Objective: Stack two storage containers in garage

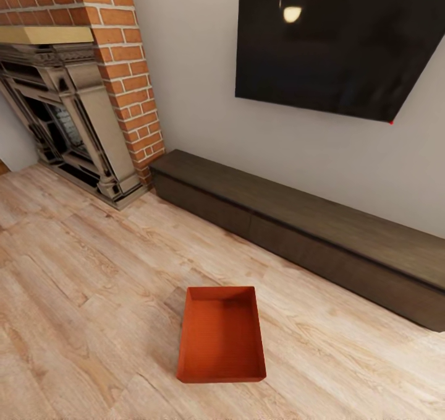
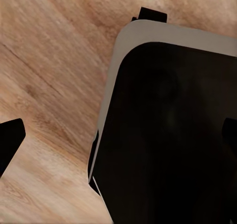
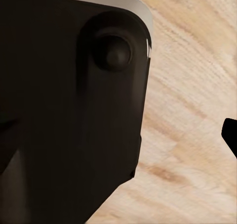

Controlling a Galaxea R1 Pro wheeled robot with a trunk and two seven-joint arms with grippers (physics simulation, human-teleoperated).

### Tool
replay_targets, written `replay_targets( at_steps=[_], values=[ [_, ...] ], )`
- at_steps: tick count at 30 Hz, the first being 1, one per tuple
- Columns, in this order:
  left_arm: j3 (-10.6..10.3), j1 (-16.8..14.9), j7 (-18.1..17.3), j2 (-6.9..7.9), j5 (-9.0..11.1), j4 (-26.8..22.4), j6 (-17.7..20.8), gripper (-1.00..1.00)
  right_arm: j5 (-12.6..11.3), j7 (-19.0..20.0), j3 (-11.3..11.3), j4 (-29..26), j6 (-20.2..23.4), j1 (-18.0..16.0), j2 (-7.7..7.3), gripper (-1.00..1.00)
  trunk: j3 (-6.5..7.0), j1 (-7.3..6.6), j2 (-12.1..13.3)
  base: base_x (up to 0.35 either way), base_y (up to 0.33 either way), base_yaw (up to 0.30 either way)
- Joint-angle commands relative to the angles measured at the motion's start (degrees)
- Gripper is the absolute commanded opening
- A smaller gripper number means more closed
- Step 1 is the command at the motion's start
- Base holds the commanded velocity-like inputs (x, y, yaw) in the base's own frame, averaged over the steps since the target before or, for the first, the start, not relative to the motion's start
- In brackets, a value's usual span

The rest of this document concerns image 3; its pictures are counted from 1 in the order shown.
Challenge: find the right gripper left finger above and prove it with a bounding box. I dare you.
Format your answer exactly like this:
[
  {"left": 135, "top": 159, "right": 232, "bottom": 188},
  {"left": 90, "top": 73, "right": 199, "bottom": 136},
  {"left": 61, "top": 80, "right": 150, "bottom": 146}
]
[{"left": 0, "top": 118, "right": 26, "bottom": 178}]

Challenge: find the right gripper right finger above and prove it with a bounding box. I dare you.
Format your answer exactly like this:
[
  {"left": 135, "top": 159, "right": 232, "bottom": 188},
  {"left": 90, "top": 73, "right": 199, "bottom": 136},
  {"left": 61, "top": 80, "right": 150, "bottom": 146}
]
[{"left": 221, "top": 118, "right": 237, "bottom": 158}]

